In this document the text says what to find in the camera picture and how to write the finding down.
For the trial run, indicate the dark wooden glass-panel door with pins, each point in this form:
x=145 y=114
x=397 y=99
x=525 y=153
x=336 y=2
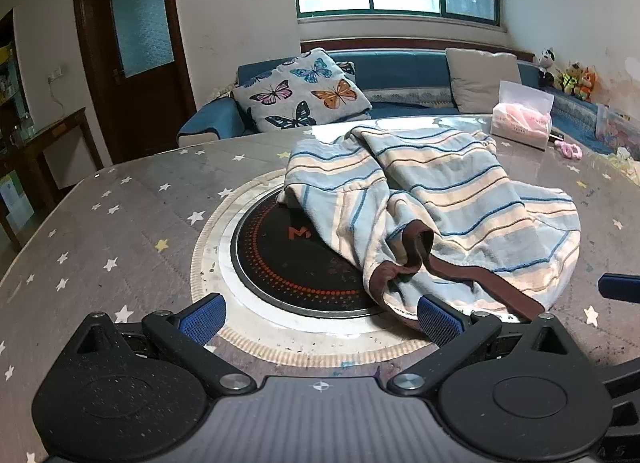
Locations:
x=145 y=108

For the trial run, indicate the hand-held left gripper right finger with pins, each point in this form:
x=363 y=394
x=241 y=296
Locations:
x=440 y=319

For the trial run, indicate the grey star-print tablecloth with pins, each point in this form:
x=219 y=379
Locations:
x=125 y=223

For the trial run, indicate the dark wooden side table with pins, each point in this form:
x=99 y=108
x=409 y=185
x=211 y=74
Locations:
x=55 y=129

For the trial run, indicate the round black induction cooktop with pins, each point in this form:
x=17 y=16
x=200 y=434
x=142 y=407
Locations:
x=280 y=263

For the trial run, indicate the blue striped garment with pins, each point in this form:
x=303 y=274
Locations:
x=450 y=203

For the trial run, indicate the blue sofa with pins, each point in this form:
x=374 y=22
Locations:
x=400 y=68

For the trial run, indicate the orange plush toy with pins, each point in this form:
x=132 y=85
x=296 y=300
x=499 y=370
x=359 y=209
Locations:
x=587 y=84

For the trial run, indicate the clear tissue box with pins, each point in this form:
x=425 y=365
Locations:
x=520 y=118

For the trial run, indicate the yellow green plush toy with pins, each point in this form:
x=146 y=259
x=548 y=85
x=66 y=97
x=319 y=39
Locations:
x=569 y=79

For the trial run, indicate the clear plastic container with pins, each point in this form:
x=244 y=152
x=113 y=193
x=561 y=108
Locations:
x=617 y=130

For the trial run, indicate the plain beige cushion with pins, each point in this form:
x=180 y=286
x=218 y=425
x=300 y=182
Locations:
x=482 y=80

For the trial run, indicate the panda plush toy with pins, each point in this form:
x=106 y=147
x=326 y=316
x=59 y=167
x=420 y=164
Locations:
x=547 y=65

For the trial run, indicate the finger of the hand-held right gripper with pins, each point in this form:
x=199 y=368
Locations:
x=622 y=287

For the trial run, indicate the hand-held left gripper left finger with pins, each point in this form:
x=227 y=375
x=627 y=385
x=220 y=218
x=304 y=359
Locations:
x=202 y=319

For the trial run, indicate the glass display cabinet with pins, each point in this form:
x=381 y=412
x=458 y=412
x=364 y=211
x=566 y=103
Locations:
x=7 y=83

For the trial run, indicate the white green carton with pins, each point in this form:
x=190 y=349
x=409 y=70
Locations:
x=11 y=200

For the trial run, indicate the butterfly print cushion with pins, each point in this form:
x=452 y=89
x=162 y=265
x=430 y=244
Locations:
x=300 y=93

